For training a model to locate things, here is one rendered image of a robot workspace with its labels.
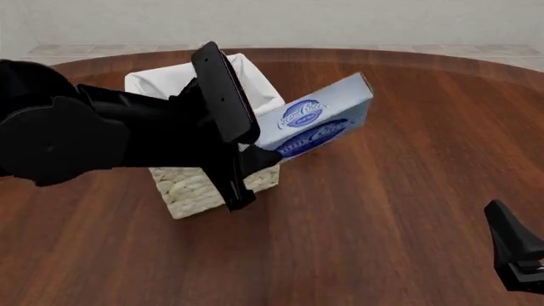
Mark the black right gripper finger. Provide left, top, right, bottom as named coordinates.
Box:
left=484, top=199, right=544, bottom=257

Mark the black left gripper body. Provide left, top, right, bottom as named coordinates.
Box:
left=203, top=140, right=258, bottom=214

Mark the woven basket with white lining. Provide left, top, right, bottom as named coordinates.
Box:
left=124, top=53, right=286, bottom=220

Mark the blue cream cheese box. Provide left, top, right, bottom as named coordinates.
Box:
left=254, top=71, right=376, bottom=161

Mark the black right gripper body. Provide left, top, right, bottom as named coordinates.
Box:
left=494, top=251, right=544, bottom=293

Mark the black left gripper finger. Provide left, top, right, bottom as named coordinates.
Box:
left=240, top=143, right=283, bottom=179

